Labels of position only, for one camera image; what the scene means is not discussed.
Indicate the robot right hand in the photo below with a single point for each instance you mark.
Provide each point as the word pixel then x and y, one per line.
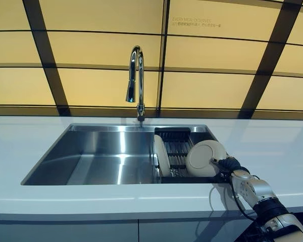
pixel 231 164

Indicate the cream round plate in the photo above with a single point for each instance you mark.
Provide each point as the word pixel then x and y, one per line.
pixel 161 156
pixel 202 156

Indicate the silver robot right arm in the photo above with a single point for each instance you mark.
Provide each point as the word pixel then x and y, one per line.
pixel 257 191

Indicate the black sink drying rack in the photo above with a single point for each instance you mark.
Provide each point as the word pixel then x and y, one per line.
pixel 178 153

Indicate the white glossy cabinet door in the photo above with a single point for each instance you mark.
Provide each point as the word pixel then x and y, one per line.
pixel 65 230
pixel 192 230

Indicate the chrome gooseneck faucet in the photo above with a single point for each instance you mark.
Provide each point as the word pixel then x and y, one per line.
pixel 141 83

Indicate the stainless steel sink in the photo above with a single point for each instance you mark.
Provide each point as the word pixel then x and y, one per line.
pixel 98 156

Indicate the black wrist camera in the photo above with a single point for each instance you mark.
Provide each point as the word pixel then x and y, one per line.
pixel 224 177

